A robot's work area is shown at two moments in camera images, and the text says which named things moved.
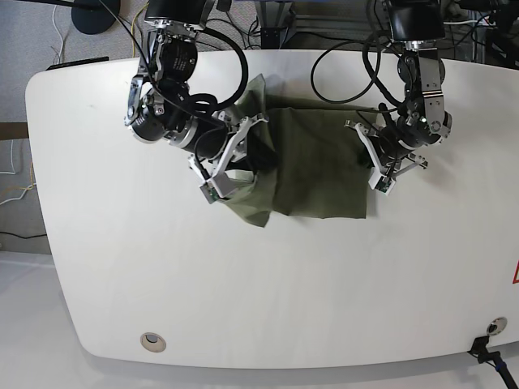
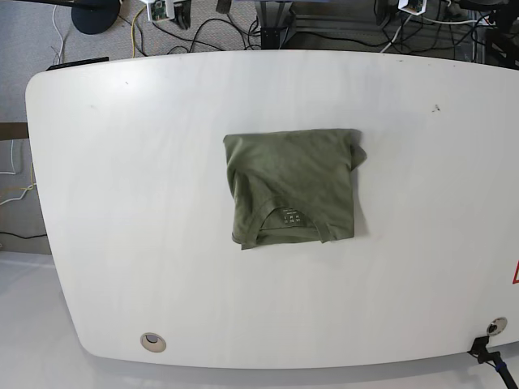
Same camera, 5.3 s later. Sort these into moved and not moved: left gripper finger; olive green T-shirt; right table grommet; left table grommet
Moved: olive green T-shirt; left gripper finger
Not moved: left table grommet; right table grommet
